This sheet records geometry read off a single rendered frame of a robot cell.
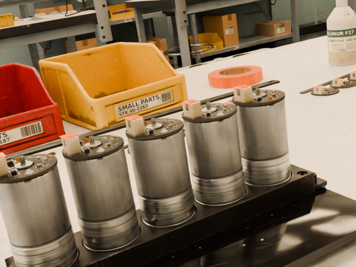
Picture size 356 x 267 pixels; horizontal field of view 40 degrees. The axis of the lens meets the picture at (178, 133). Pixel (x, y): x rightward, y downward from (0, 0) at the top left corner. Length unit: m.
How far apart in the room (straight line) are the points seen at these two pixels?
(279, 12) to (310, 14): 0.43
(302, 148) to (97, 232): 0.18
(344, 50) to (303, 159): 0.27
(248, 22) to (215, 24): 0.67
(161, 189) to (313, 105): 0.25
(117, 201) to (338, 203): 0.11
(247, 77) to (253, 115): 0.30
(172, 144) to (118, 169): 0.02
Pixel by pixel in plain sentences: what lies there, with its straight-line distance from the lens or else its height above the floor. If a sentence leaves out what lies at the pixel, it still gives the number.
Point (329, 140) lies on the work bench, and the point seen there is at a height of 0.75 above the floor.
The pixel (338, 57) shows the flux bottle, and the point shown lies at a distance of 0.58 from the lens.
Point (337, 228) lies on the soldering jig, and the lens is 0.22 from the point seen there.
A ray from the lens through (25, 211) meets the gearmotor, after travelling 0.19.
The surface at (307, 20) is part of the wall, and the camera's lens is 6.02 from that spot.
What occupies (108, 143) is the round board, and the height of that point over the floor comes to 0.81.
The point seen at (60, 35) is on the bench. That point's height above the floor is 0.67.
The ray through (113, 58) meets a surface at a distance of 0.57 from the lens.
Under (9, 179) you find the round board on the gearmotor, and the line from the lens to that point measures 0.19.
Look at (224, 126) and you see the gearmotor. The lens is 0.22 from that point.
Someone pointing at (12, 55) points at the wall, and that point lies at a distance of 4.60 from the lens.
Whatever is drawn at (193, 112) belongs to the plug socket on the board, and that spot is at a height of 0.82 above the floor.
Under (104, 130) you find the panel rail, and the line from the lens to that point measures 0.22.
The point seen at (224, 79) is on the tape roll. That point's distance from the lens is 0.53.
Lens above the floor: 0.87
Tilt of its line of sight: 18 degrees down
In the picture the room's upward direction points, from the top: 9 degrees counter-clockwise
